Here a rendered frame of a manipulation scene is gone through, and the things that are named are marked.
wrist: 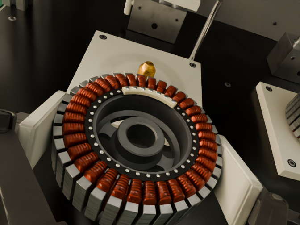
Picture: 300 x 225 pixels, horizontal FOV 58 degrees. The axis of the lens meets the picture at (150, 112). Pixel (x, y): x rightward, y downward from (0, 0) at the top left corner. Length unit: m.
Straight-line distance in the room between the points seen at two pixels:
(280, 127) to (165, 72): 0.16
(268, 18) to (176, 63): 0.26
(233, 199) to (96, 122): 0.10
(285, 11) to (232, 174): 0.44
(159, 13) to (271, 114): 0.21
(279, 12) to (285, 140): 0.29
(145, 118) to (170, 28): 0.24
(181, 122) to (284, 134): 0.20
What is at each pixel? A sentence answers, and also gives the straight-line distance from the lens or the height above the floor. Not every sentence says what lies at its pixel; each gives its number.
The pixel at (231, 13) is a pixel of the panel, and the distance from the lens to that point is 0.56.
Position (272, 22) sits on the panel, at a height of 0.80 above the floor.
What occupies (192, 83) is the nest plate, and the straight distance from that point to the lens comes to 0.35.
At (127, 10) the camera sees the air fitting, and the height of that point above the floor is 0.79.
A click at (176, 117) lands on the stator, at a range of 0.20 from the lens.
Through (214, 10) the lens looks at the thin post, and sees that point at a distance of 0.35.
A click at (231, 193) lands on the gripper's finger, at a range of 0.17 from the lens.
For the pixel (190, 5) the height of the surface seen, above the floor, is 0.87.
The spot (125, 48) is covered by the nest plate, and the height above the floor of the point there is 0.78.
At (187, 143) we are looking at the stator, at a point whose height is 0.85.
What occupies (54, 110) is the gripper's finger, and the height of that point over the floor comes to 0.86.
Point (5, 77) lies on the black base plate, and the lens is 0.32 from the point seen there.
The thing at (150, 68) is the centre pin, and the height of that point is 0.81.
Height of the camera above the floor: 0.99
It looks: 45 degrees down
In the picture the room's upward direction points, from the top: 23 degrees clockwise
